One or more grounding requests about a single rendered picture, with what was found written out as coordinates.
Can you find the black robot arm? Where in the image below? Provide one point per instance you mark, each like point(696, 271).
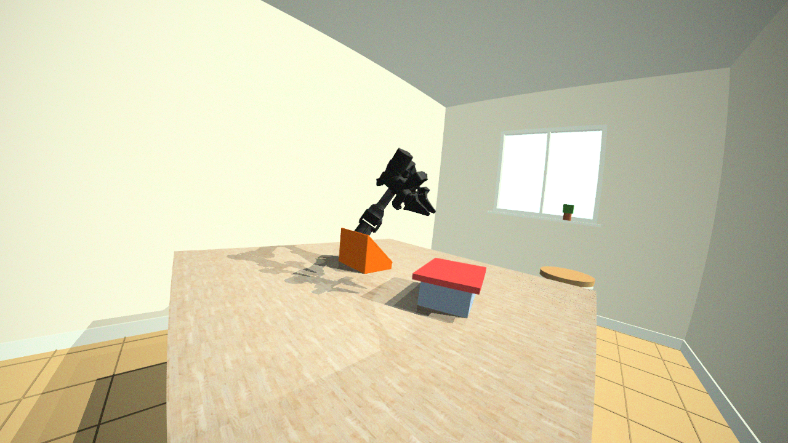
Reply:
point(401, 165)

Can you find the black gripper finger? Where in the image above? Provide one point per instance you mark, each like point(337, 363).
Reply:
point(427, 204)
point(414, 205)

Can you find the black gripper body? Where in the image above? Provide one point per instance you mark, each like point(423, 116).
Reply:
point(402, 194)

